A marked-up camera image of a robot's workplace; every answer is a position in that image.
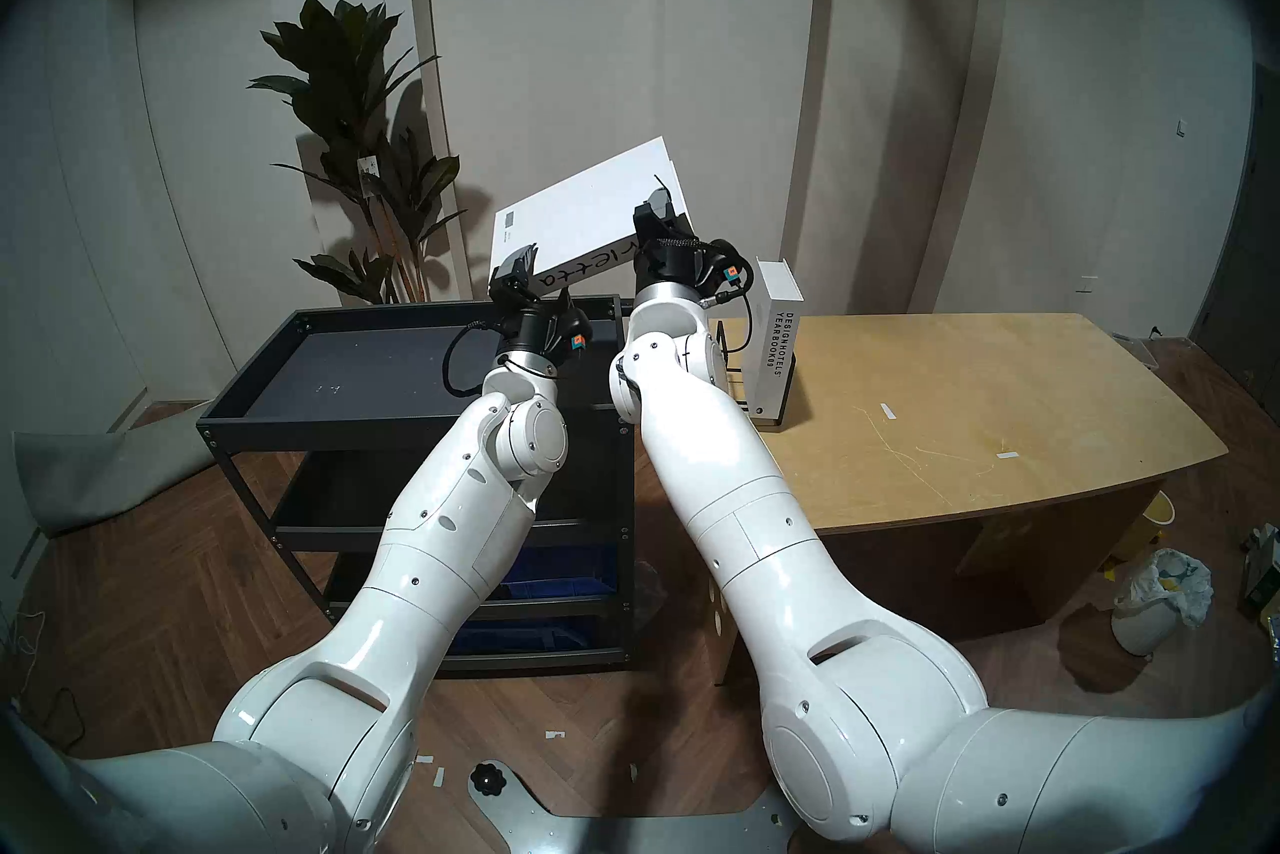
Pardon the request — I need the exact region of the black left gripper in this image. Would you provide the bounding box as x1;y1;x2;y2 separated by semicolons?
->
487;242;594;361

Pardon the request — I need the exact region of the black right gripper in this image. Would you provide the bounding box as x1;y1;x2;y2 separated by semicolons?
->
633;177;753;295

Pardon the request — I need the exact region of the white Arietta book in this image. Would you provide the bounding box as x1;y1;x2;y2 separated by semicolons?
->
489;137;691;300

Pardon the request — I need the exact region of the white Design Hotels yearbook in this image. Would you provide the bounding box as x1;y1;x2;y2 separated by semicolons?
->
745;259;804;431

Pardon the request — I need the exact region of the black metal utility cart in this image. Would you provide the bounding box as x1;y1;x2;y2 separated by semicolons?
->
197;292;669;675

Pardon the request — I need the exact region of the tall green potted plant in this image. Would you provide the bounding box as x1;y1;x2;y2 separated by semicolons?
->
248;0;469;305

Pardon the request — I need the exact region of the small blue storage bin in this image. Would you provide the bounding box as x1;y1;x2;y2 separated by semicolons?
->
500;547;616;603

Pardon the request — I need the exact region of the light wooden table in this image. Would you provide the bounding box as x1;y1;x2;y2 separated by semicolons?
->
672;314;1229;685

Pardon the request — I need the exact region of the grey floor mat sheet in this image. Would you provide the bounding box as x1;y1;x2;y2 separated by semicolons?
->
12;407;216;538

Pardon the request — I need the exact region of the dark grey door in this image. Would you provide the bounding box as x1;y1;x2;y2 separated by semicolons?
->
1190;62;1280;423

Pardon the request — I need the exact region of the white bagged trash bin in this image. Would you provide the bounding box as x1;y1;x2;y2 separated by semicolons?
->
1112;549;1214;656

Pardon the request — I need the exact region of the cardboard box clutter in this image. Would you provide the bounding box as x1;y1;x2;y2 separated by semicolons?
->
1240;522;1280;633

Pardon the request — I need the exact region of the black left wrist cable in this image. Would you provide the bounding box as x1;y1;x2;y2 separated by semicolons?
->
444;320;503;400

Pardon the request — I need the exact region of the black wire book stand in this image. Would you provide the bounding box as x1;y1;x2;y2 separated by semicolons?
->
720;320;799;429

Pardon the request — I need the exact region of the grey metal robot base plate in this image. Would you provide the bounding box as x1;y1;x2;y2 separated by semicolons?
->
468;762;801;854

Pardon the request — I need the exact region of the black floor cable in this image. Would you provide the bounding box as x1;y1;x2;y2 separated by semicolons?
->
5;607;91;758

